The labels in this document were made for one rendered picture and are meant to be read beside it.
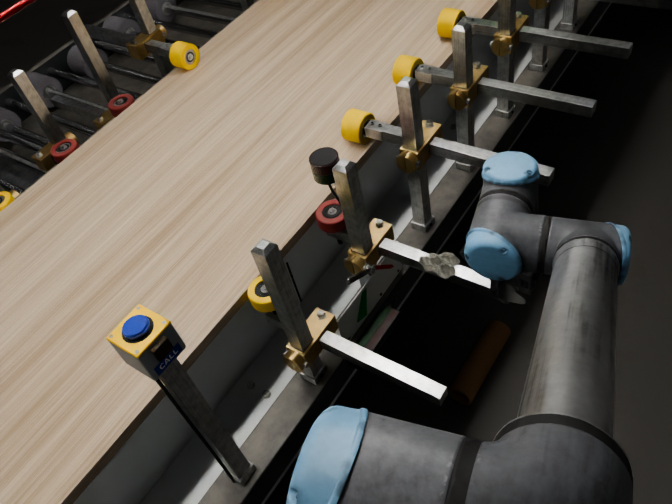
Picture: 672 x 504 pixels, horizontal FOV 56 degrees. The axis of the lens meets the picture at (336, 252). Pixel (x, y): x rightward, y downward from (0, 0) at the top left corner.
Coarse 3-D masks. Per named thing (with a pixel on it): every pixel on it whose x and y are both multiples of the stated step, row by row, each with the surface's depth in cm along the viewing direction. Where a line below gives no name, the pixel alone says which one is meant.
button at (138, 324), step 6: (132, 318) 92; (138, 318) 91; (144, 318) 91; (126, 324) 91; (132, 324) 91; (138, 324) 91; (144, 324) 90; (126, 330) 90; (132, 330) 90; (138, 330) 90; (144, 330) 90; (126, 336) 90; (132, 336) 90; (138, 336) 90
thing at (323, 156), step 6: (318, 150) 127; (324, 150) 127; (330, 150) 126; (312, 156) 126; (318, 156) 126; (324, 156) 125; (330, 156) 125; (336, 156) 125; (312, 162) 125; (318, 162) 124; (324, 162) 124; (330, 162) 124; (330, 174) 125; (330, 186) 131; (336, 198) 132
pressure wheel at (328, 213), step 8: (328, 200) 148; (336, 200) 148; (320, 208) 147; (328, 208) 147; (336, 208) 146; (320, 216) 145; (328, 216) 145; (336, 216) 145; (320, 224) 145; (328, 224) 143; (336, 224) 143; (344, 224) 145; (328, 232) 146; (336, 232) 145
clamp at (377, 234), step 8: (384, 224) 145; (376, 232) 144; (384, 232) 143; (392, 232) 146; (376, 240) 142; (376, 248) 142; (352, 256) 140; (360, 256) 140; (368, 256) 140; (376, 256) 143; (352, 264) 140; (360, 264) 139; (352, 272) 143
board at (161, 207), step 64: (320, 0) 215; (384, 0) 207; (448, 0) 199; (256, 64) 195; (320, 64) 188; (384, 64) 182; (448, 64) 181; (128, 128) 184; (192, 128) 179; (256, 128) 173; (320, 128) 168; (64, 192) 170; (128, 192) 165; (192, 192) 160; (256, 192) 156; (320, 192) 151; (0, 256) 157; (64, 256) 153; (128, 256) 149; (192, 256) 145; (0, 320) 143; (64, 320) 139; (192, 320) 133; (0, 384) 131; (64, 384) 128; (128, 384) 125; (0, 448) 120; (64, 448) 118
